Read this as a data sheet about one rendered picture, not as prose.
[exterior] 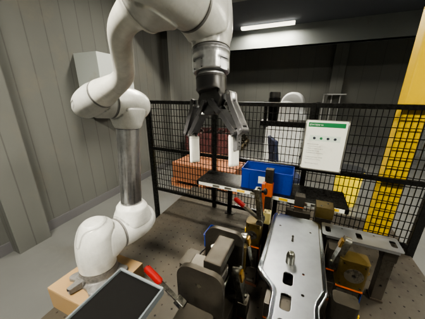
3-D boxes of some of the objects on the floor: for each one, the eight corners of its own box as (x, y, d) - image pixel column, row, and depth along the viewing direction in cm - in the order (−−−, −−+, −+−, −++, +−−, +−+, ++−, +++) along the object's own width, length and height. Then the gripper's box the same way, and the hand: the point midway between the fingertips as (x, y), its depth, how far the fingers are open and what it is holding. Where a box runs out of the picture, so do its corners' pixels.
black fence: (389, 349, 132) (492, 106, 84) (153, 254, 210) (135, 100, 162) (383, 328, 144) (468, 104, 96) (162, 245, 222) (147, 99, 174)
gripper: (169, 83, 54) (171, 161, 56) (244, 54, 37) (244, 170, 39) (190, 88, 60) (192, 159, 62) (265, 65, 42) (264, 166, 44)
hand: (212, 159), depth 50 cm, fingers open, 13 cm apart
